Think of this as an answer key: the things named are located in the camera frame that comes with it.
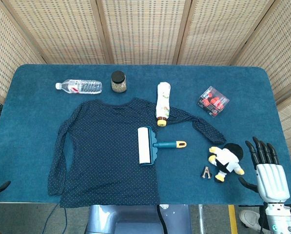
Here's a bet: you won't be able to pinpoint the glass jar black lid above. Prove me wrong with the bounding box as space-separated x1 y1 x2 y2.
111 70 128 94

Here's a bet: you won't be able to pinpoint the clear plastic water bottle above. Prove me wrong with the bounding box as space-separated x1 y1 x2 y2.
55 78 103 95

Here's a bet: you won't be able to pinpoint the teal lint roller yellow-tipped handle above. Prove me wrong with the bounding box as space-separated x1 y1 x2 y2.
137 126 188 167

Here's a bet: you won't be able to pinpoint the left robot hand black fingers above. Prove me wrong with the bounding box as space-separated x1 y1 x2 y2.
0 143 12 197

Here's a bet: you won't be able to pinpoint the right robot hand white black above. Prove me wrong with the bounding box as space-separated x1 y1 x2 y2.
238 136 291 203

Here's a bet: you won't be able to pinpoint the blue fabric table cover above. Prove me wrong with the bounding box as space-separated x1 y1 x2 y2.
0 63 291 205

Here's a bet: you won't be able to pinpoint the blue-grey robot torso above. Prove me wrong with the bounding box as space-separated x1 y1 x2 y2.
85 204 193 234

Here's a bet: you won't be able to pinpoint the metal table leg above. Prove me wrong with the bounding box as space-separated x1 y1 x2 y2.
198 204 206 234

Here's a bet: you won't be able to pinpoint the clear package red items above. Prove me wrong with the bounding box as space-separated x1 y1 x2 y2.
196 85 231 119

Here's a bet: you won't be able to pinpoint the woven bamboo screen panel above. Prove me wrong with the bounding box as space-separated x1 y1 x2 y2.
172 0 275 66
0 0 46 104
96 0 193 65
1 0 115 65
230 0 291 176

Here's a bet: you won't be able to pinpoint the black white plush toy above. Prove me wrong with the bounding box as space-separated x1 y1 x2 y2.
208 143 245 183

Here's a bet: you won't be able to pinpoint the white shoe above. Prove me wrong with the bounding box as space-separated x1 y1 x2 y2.
239 210 262 230

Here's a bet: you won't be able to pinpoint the navy polka dot shirt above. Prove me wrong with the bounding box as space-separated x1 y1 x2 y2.
47 97 227 209

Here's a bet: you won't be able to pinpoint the white bottle yellow cap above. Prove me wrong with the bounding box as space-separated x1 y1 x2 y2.
155 81 172 127

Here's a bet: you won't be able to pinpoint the black cable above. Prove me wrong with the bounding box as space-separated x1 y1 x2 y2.
156 204 171 234

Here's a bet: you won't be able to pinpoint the blue cable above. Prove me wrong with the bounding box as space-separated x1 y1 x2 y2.
43 203 68 234

